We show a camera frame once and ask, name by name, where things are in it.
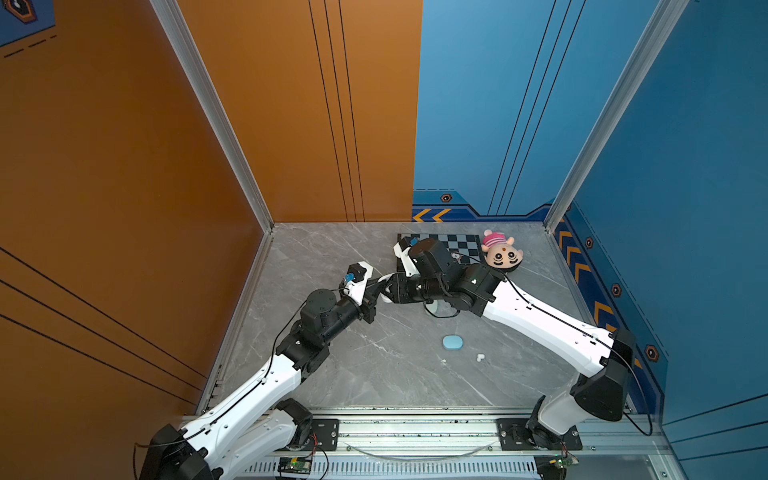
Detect right aluminium corner post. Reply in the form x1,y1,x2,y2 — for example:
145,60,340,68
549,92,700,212
543,0,689,234

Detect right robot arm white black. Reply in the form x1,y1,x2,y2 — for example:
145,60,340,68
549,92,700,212
383,238,635,449

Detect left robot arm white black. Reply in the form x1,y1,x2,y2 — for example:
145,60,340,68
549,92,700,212
132,276,391,479

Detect left aluminium corner post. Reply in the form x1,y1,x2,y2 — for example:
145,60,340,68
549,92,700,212
148,0,275,233

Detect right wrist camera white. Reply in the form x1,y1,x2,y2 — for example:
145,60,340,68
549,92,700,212
393,237,420,278

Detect aluminium corner post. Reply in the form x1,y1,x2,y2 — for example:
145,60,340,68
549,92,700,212
543,0,689,234
148,0,275,233

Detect light blue earbud case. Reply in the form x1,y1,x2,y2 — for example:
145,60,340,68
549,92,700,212
442,335,464,351

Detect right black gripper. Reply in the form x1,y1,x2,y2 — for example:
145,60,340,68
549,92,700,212
376,272,448,304

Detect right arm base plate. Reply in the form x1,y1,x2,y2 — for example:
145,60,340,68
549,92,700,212
496,418,583,451

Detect pink plush doll head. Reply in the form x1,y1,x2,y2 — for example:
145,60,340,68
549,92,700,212
481,229,524,271

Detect green circuit board left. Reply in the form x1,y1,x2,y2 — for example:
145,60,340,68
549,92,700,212
276,457,313,477

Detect black white chessboard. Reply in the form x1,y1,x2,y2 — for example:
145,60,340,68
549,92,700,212
397,233,481,264

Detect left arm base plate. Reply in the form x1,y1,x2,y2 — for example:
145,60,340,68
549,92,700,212
287,418,340,452

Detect circuit board right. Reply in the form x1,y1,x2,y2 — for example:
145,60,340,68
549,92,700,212
549,453,579,470

